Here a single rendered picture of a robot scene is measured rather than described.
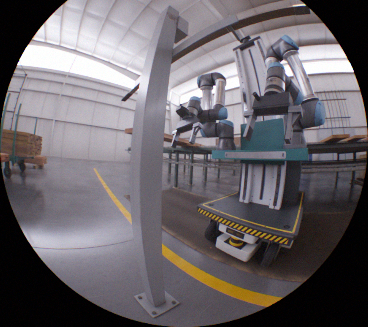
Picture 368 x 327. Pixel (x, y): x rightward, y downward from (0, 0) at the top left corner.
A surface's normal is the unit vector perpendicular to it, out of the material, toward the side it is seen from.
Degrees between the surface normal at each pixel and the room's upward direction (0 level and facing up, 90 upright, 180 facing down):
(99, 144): 89
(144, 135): 90
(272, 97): 67
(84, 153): 93
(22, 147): 90
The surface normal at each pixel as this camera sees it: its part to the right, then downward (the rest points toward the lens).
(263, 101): -0.76, -0.47
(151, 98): 0.71, -0.04
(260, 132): -0.81, -0.09
